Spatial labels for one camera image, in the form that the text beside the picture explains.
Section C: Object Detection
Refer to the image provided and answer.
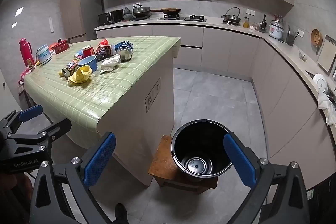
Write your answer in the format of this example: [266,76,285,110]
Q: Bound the dark shoe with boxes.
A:
[115,203,129,224]

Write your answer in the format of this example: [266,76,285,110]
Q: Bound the yellow black drink can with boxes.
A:
[61,63,79,78]

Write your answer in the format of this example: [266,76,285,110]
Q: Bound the dark patterned snack bag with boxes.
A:
[95,46,111,62]

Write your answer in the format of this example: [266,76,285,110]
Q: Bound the dark wok with handle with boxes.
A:
[150,8,182,15]

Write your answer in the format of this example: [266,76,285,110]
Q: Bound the white blue lidded pot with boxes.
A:
[35,45,52,65]

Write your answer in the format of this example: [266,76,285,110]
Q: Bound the beige lower kitchen cabinets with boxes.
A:
[94,16,336,191]

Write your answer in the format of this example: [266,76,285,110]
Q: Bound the pale cutting board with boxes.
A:
[317,35,336,73]

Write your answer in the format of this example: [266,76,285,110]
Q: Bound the white plates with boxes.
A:
[313,73,329,95]

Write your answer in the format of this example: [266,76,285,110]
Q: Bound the yellow cloth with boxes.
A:
[67,65,93,86]

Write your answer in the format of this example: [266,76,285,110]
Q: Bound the round bamboo colander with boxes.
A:
[311,29,323,55]

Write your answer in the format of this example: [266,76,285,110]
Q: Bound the black plastic bucket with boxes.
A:
[171,120,234,182]

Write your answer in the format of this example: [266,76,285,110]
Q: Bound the dark glass bottle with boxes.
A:
[259,14,268,32]

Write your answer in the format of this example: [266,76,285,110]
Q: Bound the black microwave oven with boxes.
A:
[99,9,124,25]

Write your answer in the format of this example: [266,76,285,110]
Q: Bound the red paper cup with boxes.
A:
[82,46,95,59]

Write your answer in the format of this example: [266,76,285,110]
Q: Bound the white plastic bag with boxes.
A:
[100,54,121,75]

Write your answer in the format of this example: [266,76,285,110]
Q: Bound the red cooking pot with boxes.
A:
[50,38,71,54]

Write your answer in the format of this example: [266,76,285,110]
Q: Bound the red thermos jug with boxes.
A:
[18,38,33,67]

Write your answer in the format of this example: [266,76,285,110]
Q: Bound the white rice cooker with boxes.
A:
[269,20,285,40]

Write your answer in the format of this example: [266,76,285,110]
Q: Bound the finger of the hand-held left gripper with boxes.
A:
[0,105,44,135]
[7,118,72,151]

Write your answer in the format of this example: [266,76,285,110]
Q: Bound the steel pot with bail handle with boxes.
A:
[221,7,242,24]

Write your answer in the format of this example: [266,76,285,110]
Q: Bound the light blue bowl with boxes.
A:
[77,55,98,73]

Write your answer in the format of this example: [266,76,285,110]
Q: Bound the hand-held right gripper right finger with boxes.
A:
[223,133,311,224]

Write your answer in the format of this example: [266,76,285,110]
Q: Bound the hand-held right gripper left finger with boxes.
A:
[29,132,117,224]

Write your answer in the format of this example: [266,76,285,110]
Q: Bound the island wall socket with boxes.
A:
[144,78,161,112]

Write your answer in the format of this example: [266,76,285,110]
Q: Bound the beige refrigerator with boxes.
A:
[60,0,97,44]

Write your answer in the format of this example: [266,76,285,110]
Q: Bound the beige kitchen island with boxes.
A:
[66,44,181,186]

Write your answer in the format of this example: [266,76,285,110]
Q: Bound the grey pot with lid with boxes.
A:
[132,5,152,18]

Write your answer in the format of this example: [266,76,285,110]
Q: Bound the large silver tin can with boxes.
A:
[116,46,134,61]

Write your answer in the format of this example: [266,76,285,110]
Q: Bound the white dish towel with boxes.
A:
[318,91,336,125]

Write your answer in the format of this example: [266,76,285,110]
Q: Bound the brown wooden stool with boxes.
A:
[148,135,218,194]

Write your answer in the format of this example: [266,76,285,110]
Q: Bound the black gas stove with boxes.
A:
[157,14,207,22]

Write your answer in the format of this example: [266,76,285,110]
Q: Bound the black utensil holder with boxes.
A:
[286,26,296,46]

